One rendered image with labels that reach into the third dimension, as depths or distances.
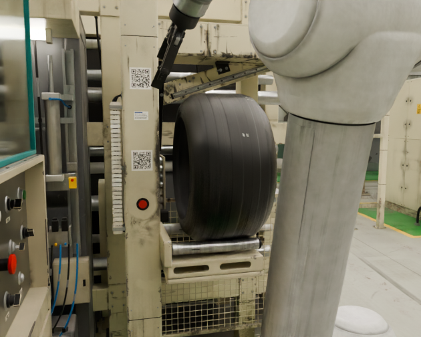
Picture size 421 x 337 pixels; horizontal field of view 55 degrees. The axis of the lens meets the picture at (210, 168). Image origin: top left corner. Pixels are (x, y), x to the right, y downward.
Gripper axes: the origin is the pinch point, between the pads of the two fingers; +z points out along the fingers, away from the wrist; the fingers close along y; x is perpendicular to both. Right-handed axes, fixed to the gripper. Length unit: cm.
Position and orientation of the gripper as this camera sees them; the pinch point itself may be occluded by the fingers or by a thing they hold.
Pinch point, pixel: (160, 69)
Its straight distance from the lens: 117.9
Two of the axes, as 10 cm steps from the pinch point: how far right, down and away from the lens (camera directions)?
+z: -4.3, 5.8, 7.0
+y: 0.3, -7.6, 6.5
